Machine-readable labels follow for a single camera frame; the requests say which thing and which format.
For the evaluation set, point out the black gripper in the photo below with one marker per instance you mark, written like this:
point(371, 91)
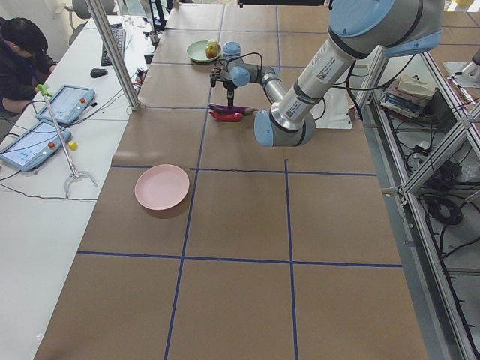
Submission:
point(229, 85)

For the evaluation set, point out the purple eggplant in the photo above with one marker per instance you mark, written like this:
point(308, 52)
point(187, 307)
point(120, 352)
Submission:
point(225, 109)

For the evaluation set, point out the red chili pepper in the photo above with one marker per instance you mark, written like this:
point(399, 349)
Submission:
point(227, 117)

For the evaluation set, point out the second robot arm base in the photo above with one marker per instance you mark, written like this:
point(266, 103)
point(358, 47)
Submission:
point(464, 74)

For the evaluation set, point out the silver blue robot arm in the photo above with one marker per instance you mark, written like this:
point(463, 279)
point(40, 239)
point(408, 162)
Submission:
point(356, 28)

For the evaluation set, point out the light green plate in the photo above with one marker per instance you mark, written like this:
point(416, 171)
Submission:
point(196, 52)

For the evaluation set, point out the pink plate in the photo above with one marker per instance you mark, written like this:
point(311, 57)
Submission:
point(162, 187)

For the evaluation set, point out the black computer mouse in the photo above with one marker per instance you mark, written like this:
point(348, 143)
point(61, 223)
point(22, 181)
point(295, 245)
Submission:
point(97, 72)

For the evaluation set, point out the blue teach pendant far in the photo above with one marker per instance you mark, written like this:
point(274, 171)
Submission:
point(69, 102)

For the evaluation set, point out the blue teach pendant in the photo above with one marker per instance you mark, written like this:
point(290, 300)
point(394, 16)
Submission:
point(34, 147)
point(69, 102)

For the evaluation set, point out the small yellow toy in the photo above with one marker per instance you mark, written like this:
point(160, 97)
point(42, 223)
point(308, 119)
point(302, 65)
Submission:
point(73, 145)

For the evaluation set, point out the stack of books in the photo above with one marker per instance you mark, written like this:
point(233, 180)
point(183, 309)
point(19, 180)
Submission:
point(407, 96)

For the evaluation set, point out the reacher grabber stick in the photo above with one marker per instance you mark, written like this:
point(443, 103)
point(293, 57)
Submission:
point(75, 174)

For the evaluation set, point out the white power strip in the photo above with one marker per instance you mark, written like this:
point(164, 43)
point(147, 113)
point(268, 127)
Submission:
point(420, 152)

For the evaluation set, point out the blue teach pendant near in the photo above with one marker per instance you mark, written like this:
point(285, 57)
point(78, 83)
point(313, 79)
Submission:
point(34, 147)

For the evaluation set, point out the seated person in black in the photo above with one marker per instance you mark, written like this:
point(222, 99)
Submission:
point(25, 63)

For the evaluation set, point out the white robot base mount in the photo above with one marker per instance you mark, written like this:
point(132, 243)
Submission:
point(333, 111)

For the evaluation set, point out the aluminium frame post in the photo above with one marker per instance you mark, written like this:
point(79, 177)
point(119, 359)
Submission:
point(99, 16)

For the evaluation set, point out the aluminium frame rack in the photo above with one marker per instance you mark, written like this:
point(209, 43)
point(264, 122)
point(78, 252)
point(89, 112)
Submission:
point(430, 167)

